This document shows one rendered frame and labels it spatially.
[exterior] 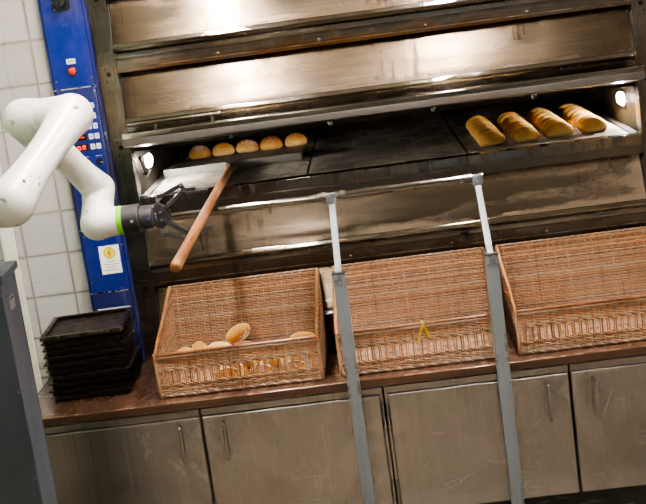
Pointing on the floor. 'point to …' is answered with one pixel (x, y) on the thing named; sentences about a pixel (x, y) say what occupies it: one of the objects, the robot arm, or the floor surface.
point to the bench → (210, 457)
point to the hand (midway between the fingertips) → (205, 209)
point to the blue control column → (72, 31)
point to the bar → (351, 321)
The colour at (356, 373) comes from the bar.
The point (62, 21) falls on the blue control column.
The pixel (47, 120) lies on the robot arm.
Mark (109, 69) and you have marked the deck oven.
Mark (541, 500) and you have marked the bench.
